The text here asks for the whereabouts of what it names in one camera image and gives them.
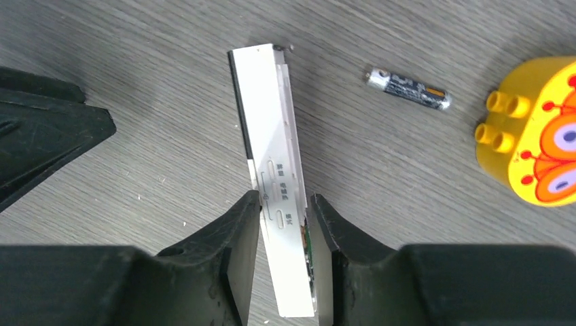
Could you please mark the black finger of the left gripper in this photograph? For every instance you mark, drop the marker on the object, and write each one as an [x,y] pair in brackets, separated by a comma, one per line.
[45,124]

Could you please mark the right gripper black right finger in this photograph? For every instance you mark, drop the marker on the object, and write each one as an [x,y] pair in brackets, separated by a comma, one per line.
[360,281]

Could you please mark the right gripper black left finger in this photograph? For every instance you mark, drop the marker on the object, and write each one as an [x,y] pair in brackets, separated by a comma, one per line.
[205,279]

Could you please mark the long white remote control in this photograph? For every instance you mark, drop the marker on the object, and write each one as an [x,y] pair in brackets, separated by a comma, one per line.
[262,87]

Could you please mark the red black battery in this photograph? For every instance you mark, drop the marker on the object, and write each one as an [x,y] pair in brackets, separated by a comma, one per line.
[408,89]

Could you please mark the orange yellow toy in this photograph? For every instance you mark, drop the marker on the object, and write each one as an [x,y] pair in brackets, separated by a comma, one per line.
[527,141]

